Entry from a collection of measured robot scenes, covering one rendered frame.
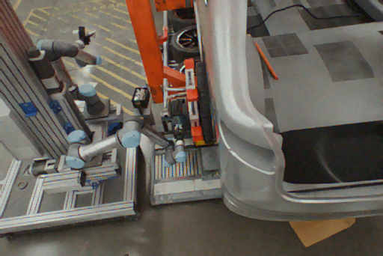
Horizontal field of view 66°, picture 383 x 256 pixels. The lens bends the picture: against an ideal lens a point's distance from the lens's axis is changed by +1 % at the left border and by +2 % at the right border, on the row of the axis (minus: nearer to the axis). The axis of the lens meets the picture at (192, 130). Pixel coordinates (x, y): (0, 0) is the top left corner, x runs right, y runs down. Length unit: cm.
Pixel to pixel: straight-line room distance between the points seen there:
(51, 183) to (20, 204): 80
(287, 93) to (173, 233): 151
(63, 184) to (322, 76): 204
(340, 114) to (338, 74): 32
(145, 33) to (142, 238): 173
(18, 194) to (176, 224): 150
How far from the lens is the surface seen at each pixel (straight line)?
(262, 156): 132
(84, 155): 201
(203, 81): 208
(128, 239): 277
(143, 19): 242
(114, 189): 279
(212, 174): 273
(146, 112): 296
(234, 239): 264
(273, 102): 218
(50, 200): 300
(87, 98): 248
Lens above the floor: 246
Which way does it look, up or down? 48 degrees down
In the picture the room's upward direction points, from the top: 8 degrees counter-clockwise
